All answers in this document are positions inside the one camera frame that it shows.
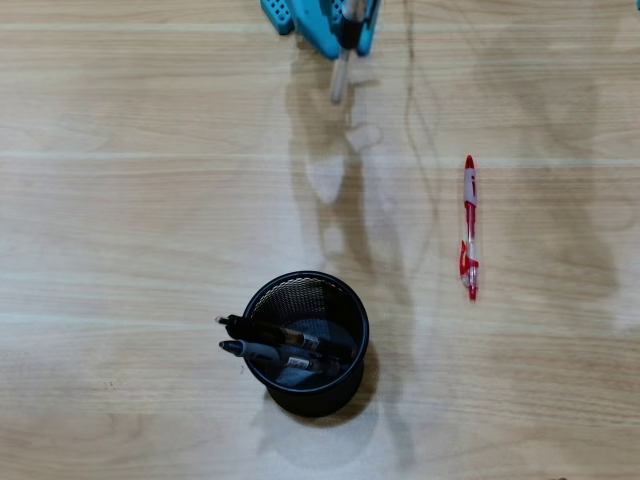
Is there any black retractable gel pen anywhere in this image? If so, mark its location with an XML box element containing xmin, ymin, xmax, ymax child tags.
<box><xmin>214</xmin><ymin>313</ymin><xmax>359</xmax><ymax>361</ymax></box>

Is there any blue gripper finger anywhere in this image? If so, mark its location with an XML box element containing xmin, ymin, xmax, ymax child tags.
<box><xmin>357</xmin><ymin>0</ymin><xmax>382</xmax><ymax>56</ymax></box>
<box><xmin>319</xmin><ymin>0</ymin><xmax>347</xmax><ymax>61</ymax></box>

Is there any black mesh pen holder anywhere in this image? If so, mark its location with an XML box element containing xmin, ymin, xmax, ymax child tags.
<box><xmin>238</xmin><ymin>270</ymin><xmax>371</xmax><ymax>419</ymax></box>

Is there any red clear pen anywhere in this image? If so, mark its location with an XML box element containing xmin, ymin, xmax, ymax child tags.
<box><xmin>458</xmin><ymin>153</ymin><xmax>481</xmax><ymax>302</ymax></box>

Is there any clear pen with black cap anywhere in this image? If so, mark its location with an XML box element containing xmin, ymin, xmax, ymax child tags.
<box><xmin>328</xmin><ymin>0</ymin><xmax>362</xmax><ymax>105</ymax></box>

